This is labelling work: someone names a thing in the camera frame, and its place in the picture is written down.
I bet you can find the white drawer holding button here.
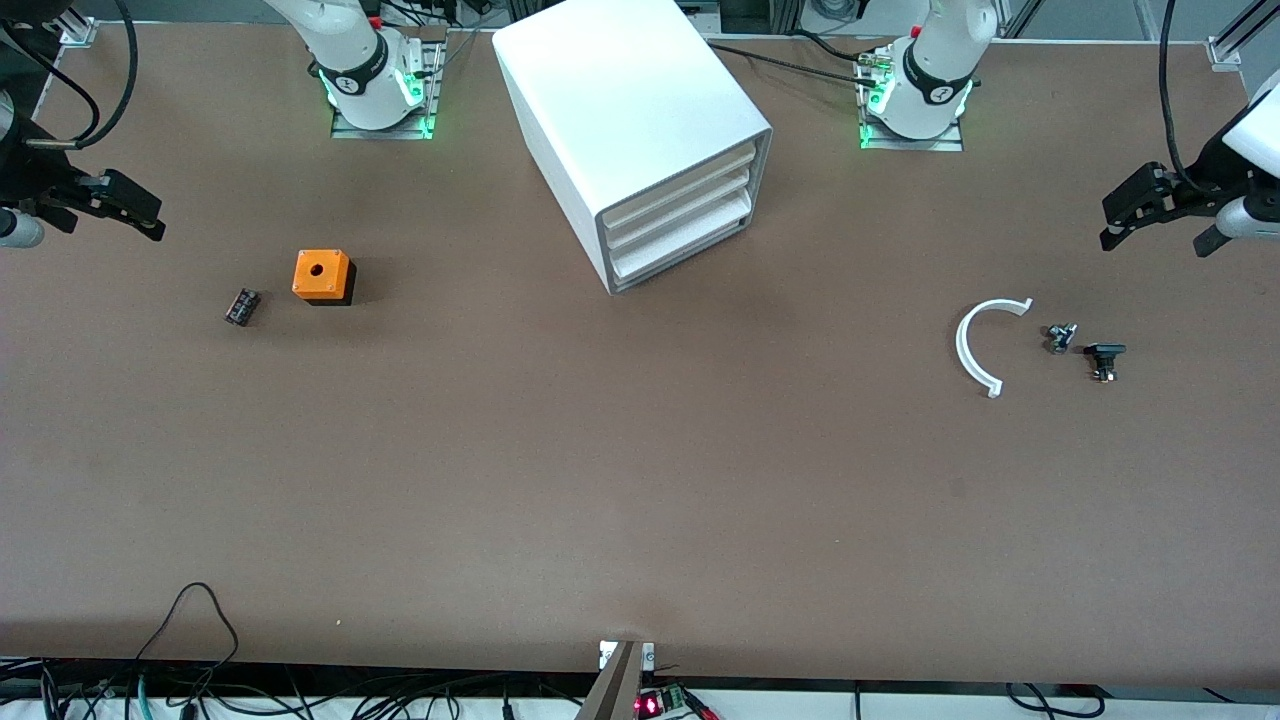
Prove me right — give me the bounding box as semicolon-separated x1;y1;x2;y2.
598;140;758;229

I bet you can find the white middle drawer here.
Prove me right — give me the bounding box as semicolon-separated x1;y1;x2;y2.
604;168;753;253

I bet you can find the white lowest drawer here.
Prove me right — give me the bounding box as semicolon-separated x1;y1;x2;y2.
610;194;754;283

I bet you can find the white drawer cabinet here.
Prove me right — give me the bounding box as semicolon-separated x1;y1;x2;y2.
491;0;774;296

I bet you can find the black flat-head part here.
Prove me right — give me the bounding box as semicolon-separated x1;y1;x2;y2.
1084;342;1128;384

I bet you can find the orange box with black base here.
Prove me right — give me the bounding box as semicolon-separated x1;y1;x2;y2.
292;249;357;307

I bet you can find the circuit board with red light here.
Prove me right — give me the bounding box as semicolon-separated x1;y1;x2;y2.
634;684;719;720

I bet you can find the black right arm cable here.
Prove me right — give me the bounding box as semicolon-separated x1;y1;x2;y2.
0;0;139;151

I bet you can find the white half ring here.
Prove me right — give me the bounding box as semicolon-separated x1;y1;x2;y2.
955;297;1034;399

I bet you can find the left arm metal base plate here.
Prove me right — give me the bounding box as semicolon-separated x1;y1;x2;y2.
857;48;966;154

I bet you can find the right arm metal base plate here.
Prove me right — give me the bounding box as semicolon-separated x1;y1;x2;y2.
330;38;445;141

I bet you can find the black cable lying across table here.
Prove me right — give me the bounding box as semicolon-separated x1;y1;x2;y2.
706;30;891;86

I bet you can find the black looped cable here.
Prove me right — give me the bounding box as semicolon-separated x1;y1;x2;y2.
134;582;241;693

